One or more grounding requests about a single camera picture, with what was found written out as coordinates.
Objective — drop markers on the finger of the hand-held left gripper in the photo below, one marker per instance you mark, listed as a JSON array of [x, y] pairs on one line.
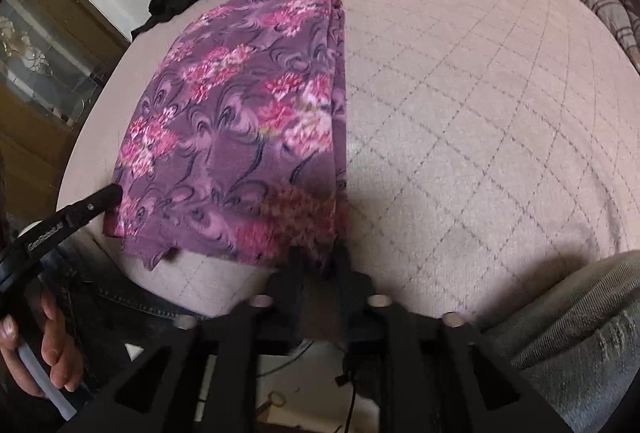
[[97, 205]]

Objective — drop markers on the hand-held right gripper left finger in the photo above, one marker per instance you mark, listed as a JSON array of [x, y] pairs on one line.
[[299, 278]]

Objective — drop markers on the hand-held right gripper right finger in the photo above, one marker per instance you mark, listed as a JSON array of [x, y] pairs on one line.
[[345, 278]]

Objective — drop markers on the purple floral garment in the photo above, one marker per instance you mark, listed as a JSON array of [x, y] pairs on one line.
[[240, 113]]

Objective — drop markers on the person's left hand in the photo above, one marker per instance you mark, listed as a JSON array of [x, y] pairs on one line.
[[55, 353]]

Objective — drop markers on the person's left leg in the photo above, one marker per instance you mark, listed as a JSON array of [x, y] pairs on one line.
[[115, 303]]

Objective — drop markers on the person's leg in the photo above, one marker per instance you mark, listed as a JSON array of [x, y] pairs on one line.
[[115, 303], [575, 343]]

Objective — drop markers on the brass key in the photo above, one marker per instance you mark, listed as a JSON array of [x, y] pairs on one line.
[[274, 400]]

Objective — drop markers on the wooden glass-door cabinet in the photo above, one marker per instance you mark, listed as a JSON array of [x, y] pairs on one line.
[[55, 63]]

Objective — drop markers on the pink quilted bed cover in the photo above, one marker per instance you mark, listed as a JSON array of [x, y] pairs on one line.
[[475, 138]]

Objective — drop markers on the person's right leg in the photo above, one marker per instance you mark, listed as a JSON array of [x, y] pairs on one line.
[[575, 343]]

